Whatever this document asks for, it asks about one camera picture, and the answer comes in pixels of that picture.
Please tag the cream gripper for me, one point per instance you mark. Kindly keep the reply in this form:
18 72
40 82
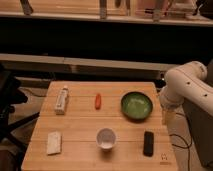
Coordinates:
167 115

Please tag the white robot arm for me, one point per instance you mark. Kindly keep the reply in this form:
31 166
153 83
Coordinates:
185 82

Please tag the white ceramic cup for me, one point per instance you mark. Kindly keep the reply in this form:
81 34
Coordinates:
106 139

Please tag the black rectangular remote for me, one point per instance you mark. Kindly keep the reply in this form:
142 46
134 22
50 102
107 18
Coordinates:
148 147

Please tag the green bowl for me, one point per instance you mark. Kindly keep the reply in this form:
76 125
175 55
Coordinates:
136 105

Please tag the white tube with label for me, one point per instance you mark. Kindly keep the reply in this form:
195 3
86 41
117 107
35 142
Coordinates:
61 101

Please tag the white sponge block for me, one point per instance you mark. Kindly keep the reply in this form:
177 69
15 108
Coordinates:
54 141

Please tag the black office chair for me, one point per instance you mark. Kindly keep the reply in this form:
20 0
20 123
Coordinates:
9 95

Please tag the wooden shelf rail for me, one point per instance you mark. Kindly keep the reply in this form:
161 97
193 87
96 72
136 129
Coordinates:
86 62

